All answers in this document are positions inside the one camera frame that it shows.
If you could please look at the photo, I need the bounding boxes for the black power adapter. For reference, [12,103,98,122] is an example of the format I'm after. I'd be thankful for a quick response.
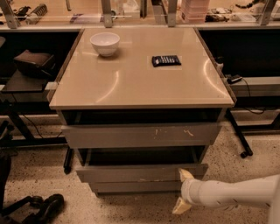
[226,74,242,84]

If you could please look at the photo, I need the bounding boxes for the grey drawer cabinet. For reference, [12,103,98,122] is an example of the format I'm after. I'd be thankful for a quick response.
[48,26,237,196]

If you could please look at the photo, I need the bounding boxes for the grey bottom drawer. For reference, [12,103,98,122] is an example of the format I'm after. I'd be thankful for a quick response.
[89,181,181,193]

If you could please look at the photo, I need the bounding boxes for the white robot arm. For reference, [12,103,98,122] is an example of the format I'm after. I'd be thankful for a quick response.
[172,168,280,224]

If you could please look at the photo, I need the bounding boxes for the dark blue snack packet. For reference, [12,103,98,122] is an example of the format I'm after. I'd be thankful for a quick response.
[151,55,181,67]

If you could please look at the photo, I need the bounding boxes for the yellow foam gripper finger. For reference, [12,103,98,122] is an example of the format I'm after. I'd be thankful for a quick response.
[178,168,193,182]
[172,197,192,214]

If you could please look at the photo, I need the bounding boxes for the grey top drawer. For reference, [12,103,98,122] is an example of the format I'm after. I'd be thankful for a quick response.
[61,122,221,149]

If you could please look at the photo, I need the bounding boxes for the black caster leg left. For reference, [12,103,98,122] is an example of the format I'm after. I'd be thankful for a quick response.
[63,147,73,174]

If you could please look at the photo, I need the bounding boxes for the dark box on side table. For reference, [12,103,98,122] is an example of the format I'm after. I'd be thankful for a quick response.
[13,50,55,79]

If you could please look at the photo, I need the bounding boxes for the grey drawer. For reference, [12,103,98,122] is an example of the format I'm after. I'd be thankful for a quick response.
[89,181,181,193]
[61,122,221,149]
[77,146,208,183]

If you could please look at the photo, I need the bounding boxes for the black table leg with caster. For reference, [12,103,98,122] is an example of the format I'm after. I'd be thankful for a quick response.
[227,109,253,158]

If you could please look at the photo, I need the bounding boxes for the pink stacked plastic trays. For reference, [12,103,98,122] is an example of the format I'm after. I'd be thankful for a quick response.
[180,0,210,24]

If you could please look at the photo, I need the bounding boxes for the black side table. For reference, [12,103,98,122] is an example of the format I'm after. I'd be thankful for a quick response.
[0,71,67,147]

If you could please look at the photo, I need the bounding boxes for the white ceramic bowl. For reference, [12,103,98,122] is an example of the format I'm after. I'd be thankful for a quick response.
[90,32,120,57]

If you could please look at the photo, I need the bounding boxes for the grey coiled spring object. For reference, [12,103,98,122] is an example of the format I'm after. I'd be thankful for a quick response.
[25,3,48,25]

